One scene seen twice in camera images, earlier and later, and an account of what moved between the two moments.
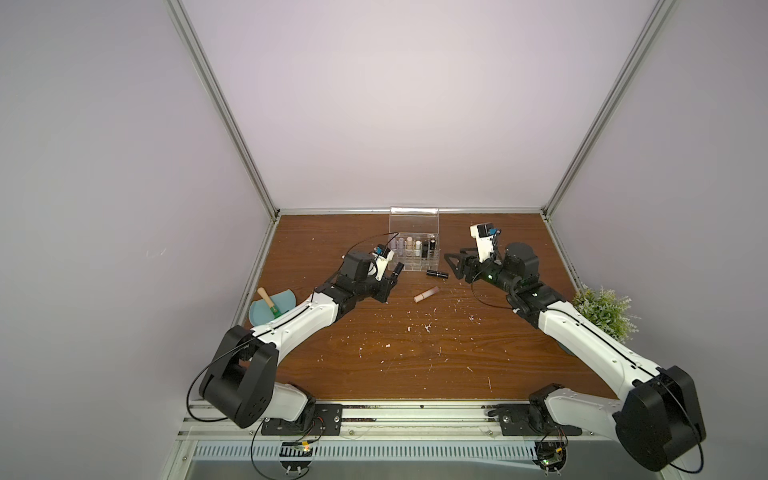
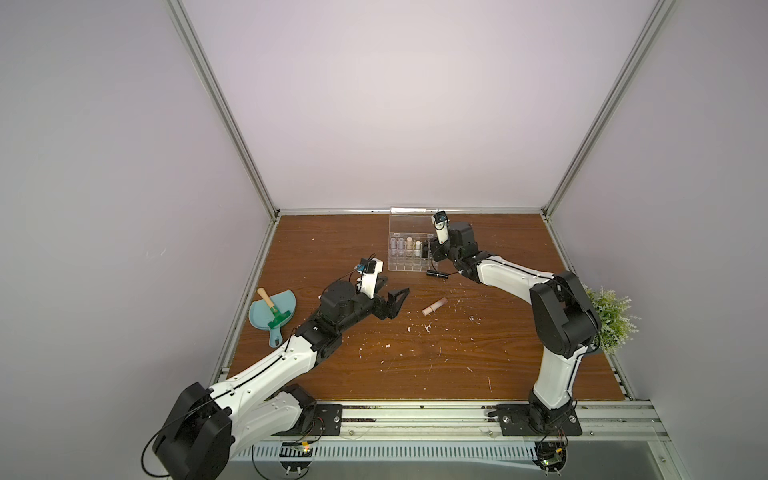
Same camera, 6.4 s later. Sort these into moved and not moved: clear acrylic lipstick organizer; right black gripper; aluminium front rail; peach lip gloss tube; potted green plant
Moved: right black gripper; peach lip gloss tube
Not moved: clear acrylic lipstick organizer; aluminium front rail; potted green plant
